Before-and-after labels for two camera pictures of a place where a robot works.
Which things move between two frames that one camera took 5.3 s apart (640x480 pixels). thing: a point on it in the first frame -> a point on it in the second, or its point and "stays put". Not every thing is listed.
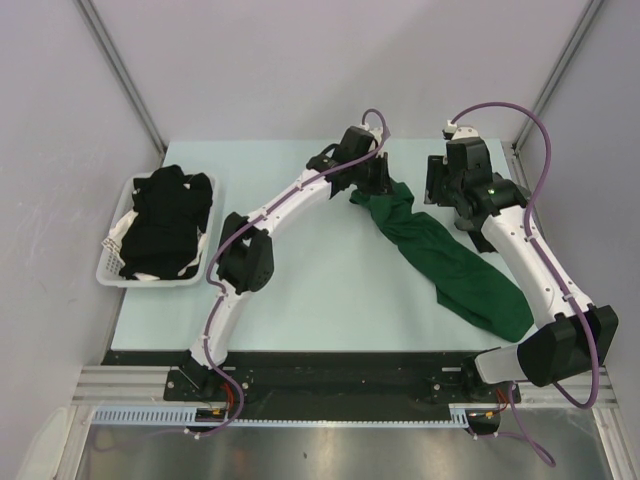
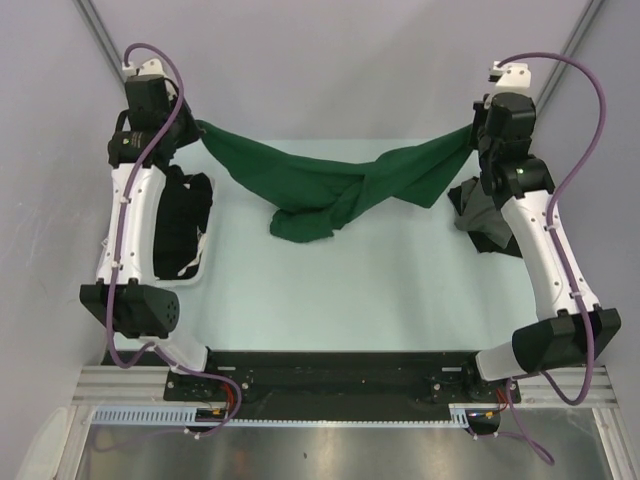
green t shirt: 460,283 -> 308,205
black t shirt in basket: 171,210 stays put
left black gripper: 383,183 -> 192,132
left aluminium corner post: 123,72 stays put
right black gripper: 437,167 -> 483,109
